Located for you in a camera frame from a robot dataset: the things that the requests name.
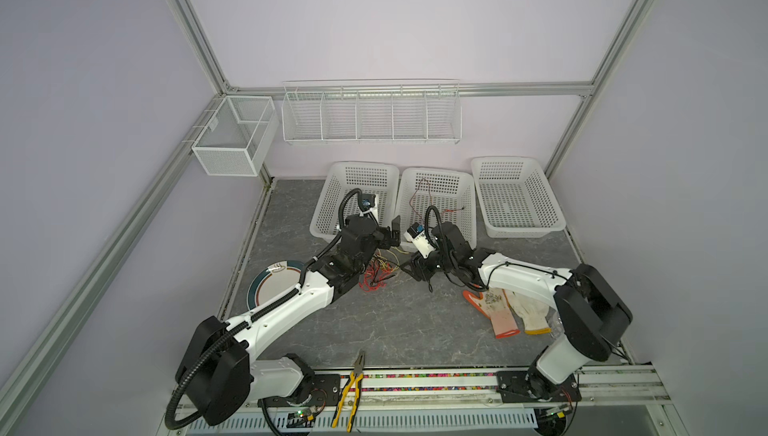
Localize yellow cable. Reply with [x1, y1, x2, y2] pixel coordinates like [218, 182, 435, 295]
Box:
[371, 246, 412, 275]

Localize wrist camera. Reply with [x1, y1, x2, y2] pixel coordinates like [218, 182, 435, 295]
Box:
[405, 222, 434, 259]
[357, 193, 379, 223]

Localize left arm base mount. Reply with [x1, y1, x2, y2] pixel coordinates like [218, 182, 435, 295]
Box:
[265, 373, 342, 408]

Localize middle white plastic basket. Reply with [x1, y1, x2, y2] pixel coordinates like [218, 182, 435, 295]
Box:
[396, 167, 477, 252]

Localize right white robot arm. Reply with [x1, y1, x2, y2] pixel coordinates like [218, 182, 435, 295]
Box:
[405, 223, 633, 401]

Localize orange coated work glove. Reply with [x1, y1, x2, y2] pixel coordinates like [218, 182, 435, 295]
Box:
[462, 289, 520, 339]

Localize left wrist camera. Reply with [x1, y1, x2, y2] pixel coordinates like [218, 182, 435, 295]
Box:
[357, 193, 379, 223]

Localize aluminium front rail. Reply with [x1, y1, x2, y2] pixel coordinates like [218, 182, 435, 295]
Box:
[167, 365, 667, 416]

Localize white plastic basket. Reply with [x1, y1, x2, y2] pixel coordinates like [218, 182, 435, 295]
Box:
[396, 167, 477, 252]
[309, 161, 401, 244]
[471, 156, 566, 239]

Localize white mesh box basket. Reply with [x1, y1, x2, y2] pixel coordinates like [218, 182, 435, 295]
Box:
[192, 96, 279, 177]

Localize right white plastic basket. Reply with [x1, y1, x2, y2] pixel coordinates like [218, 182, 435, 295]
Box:
[471, 156, 566, 239]

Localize green rimmed white plate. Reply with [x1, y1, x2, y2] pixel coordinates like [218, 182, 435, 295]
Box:
[246, 260, 304, 311]

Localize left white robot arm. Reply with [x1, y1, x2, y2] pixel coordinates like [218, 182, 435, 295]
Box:
[164, 215, 401, 430]

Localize left white plastic basket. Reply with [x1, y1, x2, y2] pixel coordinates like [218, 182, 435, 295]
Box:
[309, 161, 401, 244]

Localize long white wire shelf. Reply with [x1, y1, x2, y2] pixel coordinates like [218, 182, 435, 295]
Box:
[282, 79, 463, 144]

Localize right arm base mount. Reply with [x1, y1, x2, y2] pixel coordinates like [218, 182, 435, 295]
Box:
[496, 370, 582, 403]

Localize red clip lead cable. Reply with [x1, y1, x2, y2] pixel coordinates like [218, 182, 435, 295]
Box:
[409, 177, 466, 224]

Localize yellow handled pliers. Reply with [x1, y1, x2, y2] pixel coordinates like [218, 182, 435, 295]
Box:
[331, 349, 366, 432]

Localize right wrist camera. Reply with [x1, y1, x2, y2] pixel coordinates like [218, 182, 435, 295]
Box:
[405, 222, 434, 259]

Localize white yellow-cuffed work glove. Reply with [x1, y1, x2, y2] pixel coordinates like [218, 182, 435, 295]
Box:
[504, 290, 552, 335]

